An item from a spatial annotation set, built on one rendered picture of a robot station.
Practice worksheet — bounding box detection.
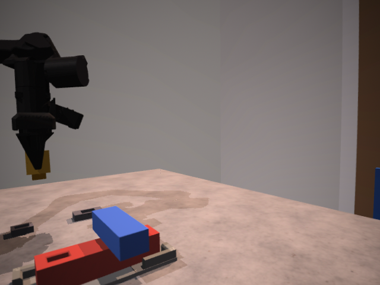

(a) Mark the red rectangular block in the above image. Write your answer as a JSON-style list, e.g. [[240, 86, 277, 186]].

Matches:
[[34, 225, 160, 285]]

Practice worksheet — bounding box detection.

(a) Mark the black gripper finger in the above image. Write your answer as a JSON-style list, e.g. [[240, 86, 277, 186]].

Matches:
[[16, 132, 54, 170]]

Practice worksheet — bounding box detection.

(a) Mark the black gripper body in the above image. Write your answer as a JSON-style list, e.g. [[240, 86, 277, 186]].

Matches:
[[12, 87, 56, 133]]

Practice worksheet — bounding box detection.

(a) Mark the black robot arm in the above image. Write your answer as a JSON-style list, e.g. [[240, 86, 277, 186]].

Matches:
[[0, 32, 89, 129]]

